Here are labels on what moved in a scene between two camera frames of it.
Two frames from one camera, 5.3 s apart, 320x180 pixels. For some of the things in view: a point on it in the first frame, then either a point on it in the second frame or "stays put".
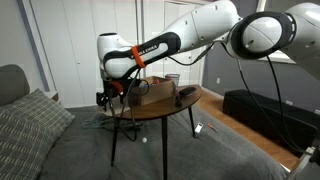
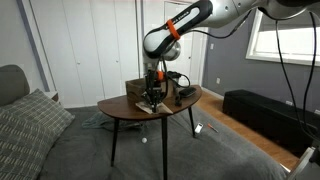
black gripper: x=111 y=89 → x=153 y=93
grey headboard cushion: x=14 y=83 stays put
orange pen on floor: x=212 y=127 stays put
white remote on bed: x=198 y=127 stays put
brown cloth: x=114 y=106 → x=161 y=108
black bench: x=291 y=125 stays put
